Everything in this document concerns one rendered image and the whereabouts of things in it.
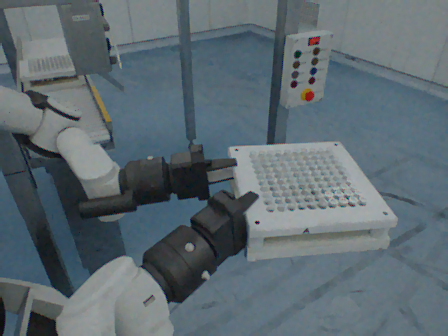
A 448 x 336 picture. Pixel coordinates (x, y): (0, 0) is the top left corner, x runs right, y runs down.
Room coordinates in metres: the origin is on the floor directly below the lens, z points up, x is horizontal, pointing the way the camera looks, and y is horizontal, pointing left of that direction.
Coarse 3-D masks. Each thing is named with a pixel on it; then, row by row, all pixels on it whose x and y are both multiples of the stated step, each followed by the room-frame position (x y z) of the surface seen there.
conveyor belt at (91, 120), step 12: (24, 48) 2.03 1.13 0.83; (36, 48) 2.04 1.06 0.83; (48, 48) 2.04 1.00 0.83; (60, 48) 2.04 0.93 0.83; (60, 96) 1.37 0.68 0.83; (72, 96) 1.38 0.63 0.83; (84, 96) 1.38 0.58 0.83; (84, 108) 1.26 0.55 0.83; (96, 108) 1.26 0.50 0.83; (84, 120) 1.16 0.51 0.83; (96, 120) 1.16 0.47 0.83; (96, 132) 1.08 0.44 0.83; (96, 144) 1.06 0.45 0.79; (36, 156) 0.98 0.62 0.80
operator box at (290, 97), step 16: (320, 32) 1.32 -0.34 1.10; (288, 48) 1.26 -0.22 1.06; (304, 48) 1.26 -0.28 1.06; (320, 48) 1.29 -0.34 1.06; (288, 64) 1.25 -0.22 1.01; (304, 64) 1.26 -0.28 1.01; (320, 64) 1.29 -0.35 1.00; (288, 80) 1.24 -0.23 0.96; (304, 80) 1.26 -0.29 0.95; (320, 80) 1.30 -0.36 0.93; (288, 96) 1.24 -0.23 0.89; (320, 96) 1.30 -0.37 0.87
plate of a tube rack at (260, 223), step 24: (288, 144) 0.65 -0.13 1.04; (312, 144) 0.65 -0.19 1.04; (336, 144) 0.65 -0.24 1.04; (240, 168) 0.55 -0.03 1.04; (240, 192) 0.48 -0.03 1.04; (264, 216) 0.42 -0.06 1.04; (288, 216) 0.42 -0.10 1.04; (312, 216) 0.43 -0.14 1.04; (336, 216) 0.43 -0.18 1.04; (360, 216) 0.43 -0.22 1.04; (384, 216) 0.43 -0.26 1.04
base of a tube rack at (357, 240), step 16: (272, 240) 0.42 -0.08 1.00; (288, 240) 0.42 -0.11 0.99; (304, 240) 0.42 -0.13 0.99; (320, 240) 0.42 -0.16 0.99; (336, 240) 0.42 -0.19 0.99; (352, 240) 0.42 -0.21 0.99; (368, 240) 0.42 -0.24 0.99; (384, 240) 0.42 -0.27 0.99; (256, 256) 0.39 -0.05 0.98; (272, 256) 0.40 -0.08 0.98; (288, 256) 0.40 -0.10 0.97
